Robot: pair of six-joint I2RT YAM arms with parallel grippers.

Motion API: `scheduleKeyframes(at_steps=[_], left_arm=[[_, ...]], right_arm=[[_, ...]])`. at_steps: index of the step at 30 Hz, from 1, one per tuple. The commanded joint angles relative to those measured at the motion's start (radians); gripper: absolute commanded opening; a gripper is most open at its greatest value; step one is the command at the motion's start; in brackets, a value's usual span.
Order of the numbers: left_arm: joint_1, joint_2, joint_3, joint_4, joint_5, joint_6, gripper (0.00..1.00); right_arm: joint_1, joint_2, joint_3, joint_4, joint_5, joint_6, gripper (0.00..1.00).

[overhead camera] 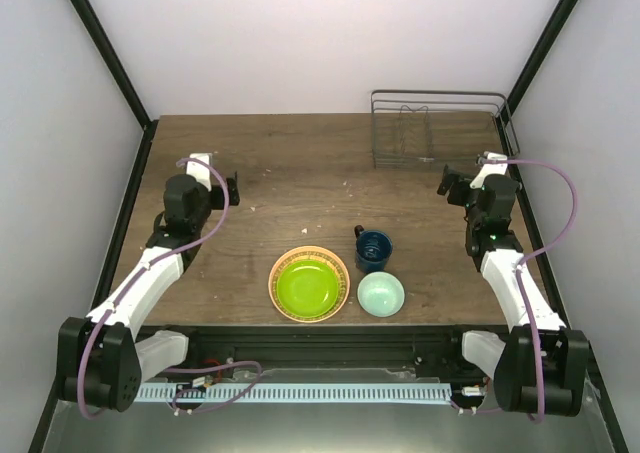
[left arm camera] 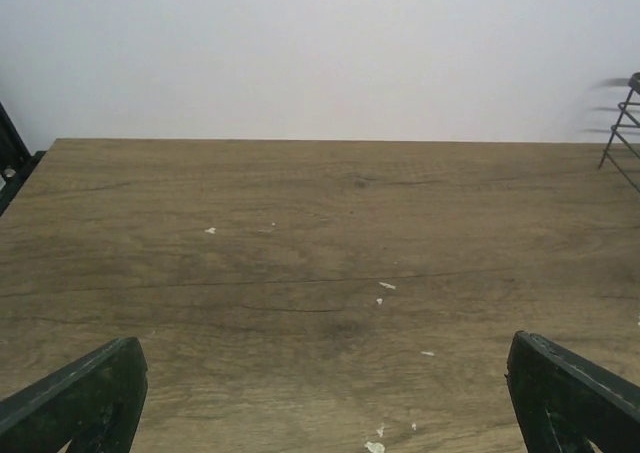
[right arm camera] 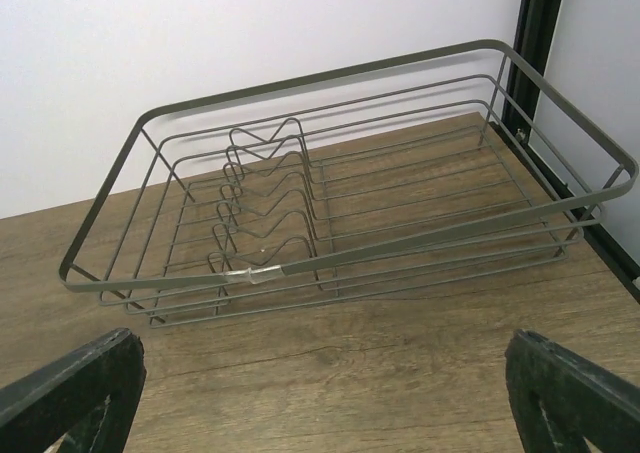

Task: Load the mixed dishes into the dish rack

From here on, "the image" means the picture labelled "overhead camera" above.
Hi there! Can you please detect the grey wire dish rack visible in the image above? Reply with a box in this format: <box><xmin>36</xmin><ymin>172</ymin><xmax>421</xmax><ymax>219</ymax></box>
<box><xmin>370</xmin><ymin>89</ymin><xmax>520</xmax><ymax>170</ymax></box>

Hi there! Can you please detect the dark blue mug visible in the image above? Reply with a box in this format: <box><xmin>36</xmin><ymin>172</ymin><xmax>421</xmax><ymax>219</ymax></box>
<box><xmin>354</xmin><ymin>225</ymin><xmax>393</xmax><ymax>274</ymax></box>

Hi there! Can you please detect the pale green dotted bowl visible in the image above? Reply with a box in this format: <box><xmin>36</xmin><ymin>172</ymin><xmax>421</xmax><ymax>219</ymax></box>
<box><xmin>357</xmin><ymin>271</ymin><xmax>405</xmax><ymax>318</ymax></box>

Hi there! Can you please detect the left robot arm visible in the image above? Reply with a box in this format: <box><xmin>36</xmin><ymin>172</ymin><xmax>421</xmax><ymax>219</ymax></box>
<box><xmin>56</xmin><ymin>160</ymin><xmax>240</xmax><ymax>419</ymax></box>

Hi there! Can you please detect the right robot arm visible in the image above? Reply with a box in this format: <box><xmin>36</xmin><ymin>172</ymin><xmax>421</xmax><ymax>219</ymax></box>
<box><xmin>437</xmin><ymin>156</ymin><xmax>589</xmax><ymax>420</ymax></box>

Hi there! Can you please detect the orange patterned plate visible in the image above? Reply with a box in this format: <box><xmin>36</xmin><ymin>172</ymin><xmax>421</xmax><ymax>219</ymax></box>
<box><xmin>268</xmin><ymin>246</ymin><xmax>351</xmax><ymax>324</ymax></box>

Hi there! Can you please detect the lime green plate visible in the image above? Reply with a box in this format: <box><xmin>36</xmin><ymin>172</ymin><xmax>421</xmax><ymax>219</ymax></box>
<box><xmin>275</xmin><ymin>260</ymin><xmax>340</xmax><ymax>320</ymax></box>

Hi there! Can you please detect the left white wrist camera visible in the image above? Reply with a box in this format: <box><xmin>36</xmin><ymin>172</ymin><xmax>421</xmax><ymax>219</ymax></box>
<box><xmin>186</xmin><ymin>153</ymin><xmax>212</xmax><ymax>191</ymax></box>

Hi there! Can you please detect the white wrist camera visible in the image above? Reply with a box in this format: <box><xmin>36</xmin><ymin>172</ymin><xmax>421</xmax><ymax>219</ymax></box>
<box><xmin>470</xmin><ymin>152</ymin><xmax>508</xmax><ymax>189</ymax></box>
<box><xmin>186</xmin><ymin>153</ymin><xmax>212</xmax><ymax>191</ymax></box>

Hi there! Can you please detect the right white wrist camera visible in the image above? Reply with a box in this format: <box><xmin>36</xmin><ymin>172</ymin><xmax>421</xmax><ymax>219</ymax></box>
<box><xmin>470</xmin><ymin>152</ymin><xmax>508</xmax><ymax>189</ymax></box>

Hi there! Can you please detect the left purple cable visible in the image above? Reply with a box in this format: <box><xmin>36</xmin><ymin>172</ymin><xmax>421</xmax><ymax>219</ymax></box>
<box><xmin>74</xmin><ymin>157</ymin><xmax>263</xmax><ymax>420</ymax></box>

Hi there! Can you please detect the purple cable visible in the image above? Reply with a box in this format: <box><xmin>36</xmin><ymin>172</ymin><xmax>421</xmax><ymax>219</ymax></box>
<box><xmin>74</xmin><ymin>157</ymin><xmax>263</xmax><ymax>420</ymax></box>
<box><xmin>449</xmin><ymin>156</ymin><xmax>579</xmax><ymax>425</ymax></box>

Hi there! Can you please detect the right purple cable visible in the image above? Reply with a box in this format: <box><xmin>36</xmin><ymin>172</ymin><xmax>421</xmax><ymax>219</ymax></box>
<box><xmin>449</xmin><ymin>156</ymin><xmax>579</xmax><ymax>425</ymax></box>

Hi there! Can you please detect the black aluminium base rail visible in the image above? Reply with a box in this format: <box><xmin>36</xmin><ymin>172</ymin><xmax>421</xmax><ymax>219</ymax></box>
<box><xmin>185</xmin><ymin>325</ymin><xmax>483</xmax><ymax>381</ymax></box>

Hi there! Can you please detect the light blue slotted cable duct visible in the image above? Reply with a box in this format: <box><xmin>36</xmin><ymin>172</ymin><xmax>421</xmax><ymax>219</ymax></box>
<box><xmin>135</xmin><ymin>382</ymin><xmax>452</xmax><ymax>405</ymax></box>

